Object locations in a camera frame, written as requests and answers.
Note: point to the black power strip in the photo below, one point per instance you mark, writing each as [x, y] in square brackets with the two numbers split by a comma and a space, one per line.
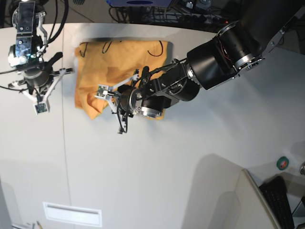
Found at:
[204, 19]

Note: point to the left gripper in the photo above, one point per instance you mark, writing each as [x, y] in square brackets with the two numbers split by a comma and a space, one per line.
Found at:
[134, 96]

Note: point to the green tape roll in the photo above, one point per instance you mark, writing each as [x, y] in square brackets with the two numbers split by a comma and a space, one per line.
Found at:
[282, 163]

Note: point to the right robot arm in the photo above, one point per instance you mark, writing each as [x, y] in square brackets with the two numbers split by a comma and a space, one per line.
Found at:
[25, 56]

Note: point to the orange t-shirt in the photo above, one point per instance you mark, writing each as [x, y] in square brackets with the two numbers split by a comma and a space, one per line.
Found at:
[109, 63]

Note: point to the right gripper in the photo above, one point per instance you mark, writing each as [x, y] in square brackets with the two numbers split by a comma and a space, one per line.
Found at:
[39, 74]

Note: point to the black keyboard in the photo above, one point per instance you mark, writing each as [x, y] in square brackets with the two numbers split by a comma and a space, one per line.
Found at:
[275, 193]

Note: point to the white rectangular tray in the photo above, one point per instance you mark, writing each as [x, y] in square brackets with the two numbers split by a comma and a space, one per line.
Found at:
[73, 215]

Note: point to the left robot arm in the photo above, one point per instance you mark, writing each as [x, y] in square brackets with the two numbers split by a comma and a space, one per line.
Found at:
[237, 47]

